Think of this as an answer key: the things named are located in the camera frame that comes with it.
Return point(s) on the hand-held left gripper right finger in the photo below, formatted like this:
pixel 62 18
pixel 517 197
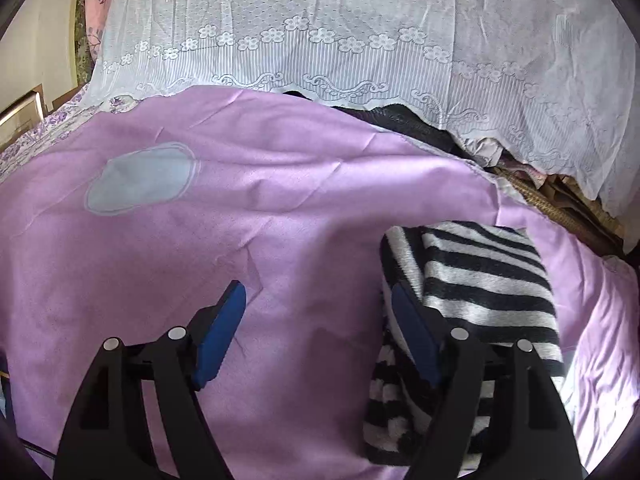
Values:
pixel 415 335

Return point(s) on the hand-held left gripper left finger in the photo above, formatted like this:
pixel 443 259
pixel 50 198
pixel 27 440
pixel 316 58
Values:
pixel 220 330

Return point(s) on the black white striped sweater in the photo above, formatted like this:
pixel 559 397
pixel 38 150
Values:
pixel 480 280

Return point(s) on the grey satin cloth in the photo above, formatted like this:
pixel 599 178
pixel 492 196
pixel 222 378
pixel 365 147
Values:
pixel 480 150

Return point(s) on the dark cloth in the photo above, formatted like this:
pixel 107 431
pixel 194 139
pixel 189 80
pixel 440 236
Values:
pixel 400 115

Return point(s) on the purple floral bed sheet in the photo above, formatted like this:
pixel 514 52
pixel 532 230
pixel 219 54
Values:
pixel 50 125

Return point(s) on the white lace cloth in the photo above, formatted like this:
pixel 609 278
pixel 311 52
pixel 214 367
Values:
pixel 350 10

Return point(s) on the pink floral cloth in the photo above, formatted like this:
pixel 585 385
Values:
pixel 97 5

